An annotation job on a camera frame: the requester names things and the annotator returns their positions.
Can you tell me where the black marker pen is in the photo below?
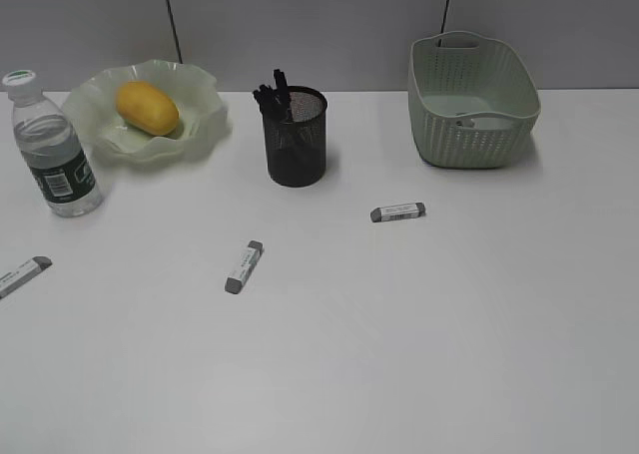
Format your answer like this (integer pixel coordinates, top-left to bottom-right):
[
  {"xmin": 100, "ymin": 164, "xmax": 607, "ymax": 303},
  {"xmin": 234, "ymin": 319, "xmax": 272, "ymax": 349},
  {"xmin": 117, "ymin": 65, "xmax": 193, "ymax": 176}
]
[
  {"xmin": 253, "ymin": 89, "xmax": 282, "ymax": 122},
  {"xmin": 254, "ymin": 85, "xmax": 293, "ymax": 123},
  {"xmin": 274, "ymin": 69, "xmax": 294, "ymax": 123}
]

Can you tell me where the black wall cable left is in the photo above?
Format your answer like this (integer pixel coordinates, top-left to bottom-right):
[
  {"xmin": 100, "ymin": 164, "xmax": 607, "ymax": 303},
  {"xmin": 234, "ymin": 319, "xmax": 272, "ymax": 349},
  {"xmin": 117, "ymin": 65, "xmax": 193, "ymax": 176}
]
[{"xmin": 159, "ymin": 0, "xmax": 185, "ymax": 65}]

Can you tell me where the yellow mango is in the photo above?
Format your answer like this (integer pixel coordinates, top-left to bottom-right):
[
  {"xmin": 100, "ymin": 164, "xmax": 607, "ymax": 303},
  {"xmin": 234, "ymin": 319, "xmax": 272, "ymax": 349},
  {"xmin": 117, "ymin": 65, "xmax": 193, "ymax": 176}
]
[{"xmin": 115, "ymin": 81, "xmax": 180, "ymax": 137}]

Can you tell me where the grey white eraser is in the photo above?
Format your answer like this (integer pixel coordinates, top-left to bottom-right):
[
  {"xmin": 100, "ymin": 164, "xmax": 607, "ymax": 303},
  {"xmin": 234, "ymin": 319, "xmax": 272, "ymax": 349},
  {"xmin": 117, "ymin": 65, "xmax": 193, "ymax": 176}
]
[
  {"xmin": 0, "ymin": 256, "xmax": 53, "ymax": 299},
  {"xmin": 370, "ymin": 202, "xmax": 426, "ymax": 223},
  {"xmin": 225, "ymin": 240, "xmax": 264, "ymax": 294}
]

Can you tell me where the black mesh pen holder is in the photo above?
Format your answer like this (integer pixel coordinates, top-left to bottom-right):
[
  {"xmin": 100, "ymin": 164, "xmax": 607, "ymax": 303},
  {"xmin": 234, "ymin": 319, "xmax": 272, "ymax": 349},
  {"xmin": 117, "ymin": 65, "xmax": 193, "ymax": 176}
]
[{"xmin": 262, "ymin": 86, "xmax": 327, "ymax": 188}]

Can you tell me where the pale green plastic basket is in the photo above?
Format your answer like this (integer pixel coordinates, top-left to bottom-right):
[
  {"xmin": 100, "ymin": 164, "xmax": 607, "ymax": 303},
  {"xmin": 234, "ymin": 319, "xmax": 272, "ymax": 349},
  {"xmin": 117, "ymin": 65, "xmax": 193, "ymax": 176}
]
[{"xmin": 408, "ymin": 31, "xmax": 541, "ymax": 170}]

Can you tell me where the black wall cable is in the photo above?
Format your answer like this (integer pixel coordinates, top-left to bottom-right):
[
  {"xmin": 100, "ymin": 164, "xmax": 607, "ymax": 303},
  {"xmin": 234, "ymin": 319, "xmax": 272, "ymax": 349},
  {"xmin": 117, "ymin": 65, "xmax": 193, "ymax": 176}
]
[
  {"xmin": 437, "ymin": 0, "xmax": 457, "ymax": 48},
  {"xmin": 159, "ymin": 0, "xmax": 185, "ymax": 65}
]

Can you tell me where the pale green wavy plate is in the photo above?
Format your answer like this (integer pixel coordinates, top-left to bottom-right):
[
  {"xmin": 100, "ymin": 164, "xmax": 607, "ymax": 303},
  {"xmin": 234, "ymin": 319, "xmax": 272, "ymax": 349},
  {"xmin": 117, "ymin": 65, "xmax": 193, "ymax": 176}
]
[{"xmin": 62, "ymin": 60, "xmax": 231, "ymax": 166}]

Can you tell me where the white waste paper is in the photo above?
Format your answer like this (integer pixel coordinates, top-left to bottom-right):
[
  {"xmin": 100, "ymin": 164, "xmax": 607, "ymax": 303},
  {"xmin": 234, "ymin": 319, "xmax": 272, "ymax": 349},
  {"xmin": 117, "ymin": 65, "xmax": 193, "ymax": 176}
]
[{"xmin": 455, "ymin": 113, "xmax": 479, "ymax": 129}]

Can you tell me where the clear plastic water bottle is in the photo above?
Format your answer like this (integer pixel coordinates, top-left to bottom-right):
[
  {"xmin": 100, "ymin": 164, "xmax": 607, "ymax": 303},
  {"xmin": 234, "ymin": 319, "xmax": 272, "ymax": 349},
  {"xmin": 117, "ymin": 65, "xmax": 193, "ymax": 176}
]
[{"xmin": 2, "ymin": 70, "xmax": 103, "ymax": 218}]

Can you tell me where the black wall cable right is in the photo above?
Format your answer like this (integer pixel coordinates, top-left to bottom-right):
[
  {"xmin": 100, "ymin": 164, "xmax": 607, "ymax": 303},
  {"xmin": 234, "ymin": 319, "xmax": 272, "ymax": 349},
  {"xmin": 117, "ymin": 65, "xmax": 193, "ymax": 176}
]
[{"xmin": 437, "ymin": 0, "xmax": 457, "ymax": 48}]

